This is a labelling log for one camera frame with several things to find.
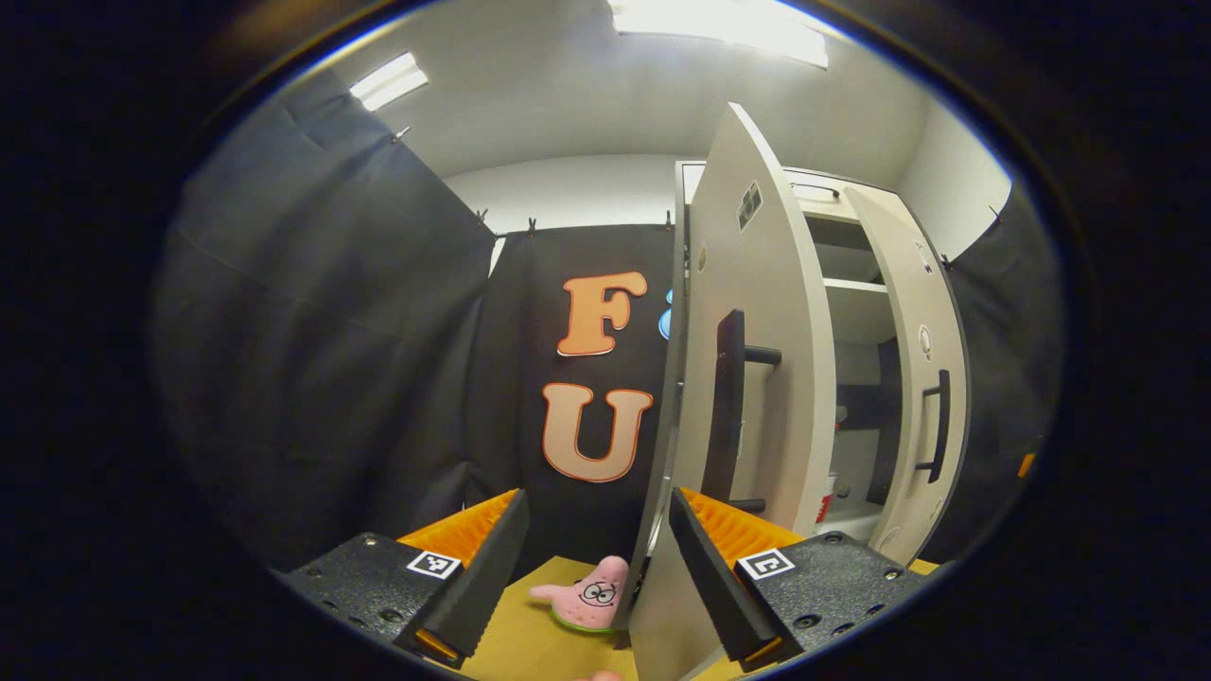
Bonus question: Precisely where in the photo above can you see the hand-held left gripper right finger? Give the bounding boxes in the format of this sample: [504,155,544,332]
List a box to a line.
[668,487,933,672]

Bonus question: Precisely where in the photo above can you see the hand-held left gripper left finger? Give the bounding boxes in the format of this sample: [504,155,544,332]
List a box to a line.
[270,489,531,671]

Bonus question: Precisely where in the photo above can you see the black backdrop cloth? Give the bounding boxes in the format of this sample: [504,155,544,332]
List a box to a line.
[922,184,1065,564]
[151,66,498,573]
[464,222,677,583]

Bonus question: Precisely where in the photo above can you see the pink starfish plush toy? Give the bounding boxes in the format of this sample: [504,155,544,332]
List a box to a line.
[528,555,633,635]

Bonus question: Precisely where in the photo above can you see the small ceiling light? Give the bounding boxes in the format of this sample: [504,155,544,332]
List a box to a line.
[348,52,430,113]

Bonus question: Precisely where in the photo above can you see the large ceiling light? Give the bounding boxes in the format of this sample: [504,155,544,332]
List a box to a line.
[610,0,832,69]

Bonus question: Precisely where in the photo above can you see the black right door handle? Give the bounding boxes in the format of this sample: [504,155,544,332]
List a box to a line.
[914,369,952,485]

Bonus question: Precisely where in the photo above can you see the black door handle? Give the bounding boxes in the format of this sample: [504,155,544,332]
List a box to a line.
[914,369,952,485]
[702,309,784,516]

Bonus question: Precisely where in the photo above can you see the black left door handle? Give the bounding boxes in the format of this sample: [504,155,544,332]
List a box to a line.
[702,309,784,516]

